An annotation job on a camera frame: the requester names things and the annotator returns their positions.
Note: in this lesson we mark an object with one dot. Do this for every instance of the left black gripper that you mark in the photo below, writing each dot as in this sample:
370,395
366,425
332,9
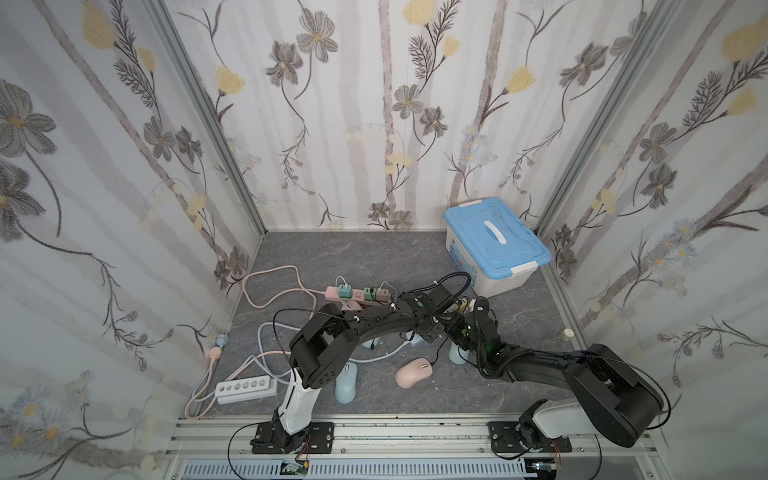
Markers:
437,324

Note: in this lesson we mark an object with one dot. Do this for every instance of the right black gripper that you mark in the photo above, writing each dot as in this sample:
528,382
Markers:
470,327

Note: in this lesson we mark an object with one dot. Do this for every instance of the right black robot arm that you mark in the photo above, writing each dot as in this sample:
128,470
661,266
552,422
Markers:
610,397

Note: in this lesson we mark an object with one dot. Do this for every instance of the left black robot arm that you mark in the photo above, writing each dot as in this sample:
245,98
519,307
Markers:
321,349

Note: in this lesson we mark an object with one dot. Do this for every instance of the blue mouse right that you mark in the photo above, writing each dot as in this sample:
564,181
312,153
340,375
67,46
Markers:
458,356

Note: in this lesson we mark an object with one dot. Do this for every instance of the blue mouse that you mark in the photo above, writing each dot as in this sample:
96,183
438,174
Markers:
345,389
458,356

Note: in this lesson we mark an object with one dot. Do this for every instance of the pink mouse front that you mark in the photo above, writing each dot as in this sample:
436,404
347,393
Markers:
414,372

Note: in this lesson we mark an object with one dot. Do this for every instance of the blue mouse front left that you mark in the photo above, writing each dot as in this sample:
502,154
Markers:
345,389

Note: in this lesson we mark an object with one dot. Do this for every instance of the blue lid storage box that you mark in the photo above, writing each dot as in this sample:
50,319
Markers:
491,243

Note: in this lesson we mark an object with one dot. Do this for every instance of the teal USB charger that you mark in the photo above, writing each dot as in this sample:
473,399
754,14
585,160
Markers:
345,291

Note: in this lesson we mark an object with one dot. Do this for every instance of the pink power strip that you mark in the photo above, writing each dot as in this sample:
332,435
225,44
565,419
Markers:
331,294

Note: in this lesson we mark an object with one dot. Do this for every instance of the white power strip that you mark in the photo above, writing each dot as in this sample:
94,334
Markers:
245,389

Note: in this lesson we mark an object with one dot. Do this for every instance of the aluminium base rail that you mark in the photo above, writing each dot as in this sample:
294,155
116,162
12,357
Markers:
388,446

